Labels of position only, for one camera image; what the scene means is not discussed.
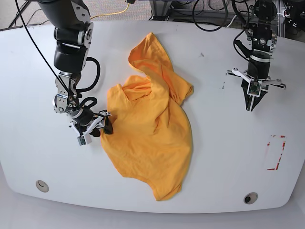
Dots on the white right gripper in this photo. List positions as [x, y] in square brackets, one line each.
[89, 123]

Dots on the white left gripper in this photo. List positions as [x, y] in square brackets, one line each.
[251, 101]

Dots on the orange t-shirt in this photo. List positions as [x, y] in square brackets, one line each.
[152, 137]

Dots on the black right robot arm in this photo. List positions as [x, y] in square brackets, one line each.
[73, 35]

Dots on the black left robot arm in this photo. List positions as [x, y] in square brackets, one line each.
[257, 26]

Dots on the red tape rectangle marking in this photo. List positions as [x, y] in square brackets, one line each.
[274, 152]

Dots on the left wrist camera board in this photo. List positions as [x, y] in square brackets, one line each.
[254, 88]

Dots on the left table cable grommet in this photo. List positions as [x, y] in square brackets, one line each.
[42, 186]

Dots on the table cable grommet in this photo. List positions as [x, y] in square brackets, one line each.
[42, 186]
[250, 198]

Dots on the right table cable grommet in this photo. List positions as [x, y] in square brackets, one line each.
[250, 198]

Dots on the aluminium frame stand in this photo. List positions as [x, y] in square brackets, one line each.
[212, 12]

